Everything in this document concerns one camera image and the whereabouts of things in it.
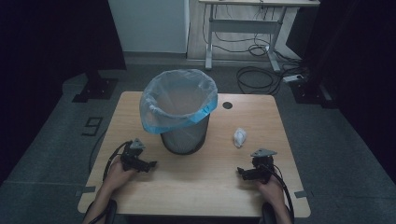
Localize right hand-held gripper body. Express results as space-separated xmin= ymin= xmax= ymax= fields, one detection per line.
xmin=246 ymin=147 xmax=278 ymax=185

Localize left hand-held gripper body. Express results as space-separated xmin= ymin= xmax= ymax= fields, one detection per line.
xmin=120 ymin=138 xmax=149 ymax=173

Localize person's left hand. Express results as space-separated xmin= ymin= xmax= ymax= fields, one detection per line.
xmin=105 ymin=159 xmax=138 ymax=191

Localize person's right hand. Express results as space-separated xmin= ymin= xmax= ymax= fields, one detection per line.
xmin=255 ymin=175 xmax=286 ymax=207

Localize crumpled white paper ball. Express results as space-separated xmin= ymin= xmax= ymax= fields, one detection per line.
xmin=233 ymin=127 xmax=248 ymax=148

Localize black mesh trash bin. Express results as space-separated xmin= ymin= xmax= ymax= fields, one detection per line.
xmin=160 ymin=113 xmax=211 ymax=156

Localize black chair armrest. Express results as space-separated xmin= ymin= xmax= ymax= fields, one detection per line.
xmin=261 ymin=202 xmax=278 ymax=224
xmin=104 ymin=199 xmax=119 ymax=224

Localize blue plastic bin bag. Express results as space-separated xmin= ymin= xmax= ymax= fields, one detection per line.
xmin=138 ymin=68 xmax=219 ymax=135

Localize black stand base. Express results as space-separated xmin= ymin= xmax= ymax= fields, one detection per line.
xmin=289 ymin=76 xmax=340 ymax=110
xmin=71 ymin=68 xmax=120 ymax=104

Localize white power strip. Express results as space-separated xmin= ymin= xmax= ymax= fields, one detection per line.
xmin=282 ymin=74 xmax=304 ymax=84

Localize dark curtain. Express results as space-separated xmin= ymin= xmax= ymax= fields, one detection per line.
xmin=285 ymin=0 xmax=396 ymax=185
xmin=0 ymin=0 xmax=127 ymax=186

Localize white cabinet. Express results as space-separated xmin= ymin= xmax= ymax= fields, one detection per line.
xmin=107 ymin=0 xmax=191 ymax=55

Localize coiled black floor cable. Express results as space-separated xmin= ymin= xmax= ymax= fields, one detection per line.
xmin=235 ymin=64 xmax=284 ymax=96

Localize black cables under desk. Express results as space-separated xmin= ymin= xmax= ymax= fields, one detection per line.
xmin=202 ymin=3 xmax=300 ymax=63

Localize white metal-frame desk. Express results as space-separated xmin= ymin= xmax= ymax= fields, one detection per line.
xmin=198 ymin=0 xmax=321 ymax=74

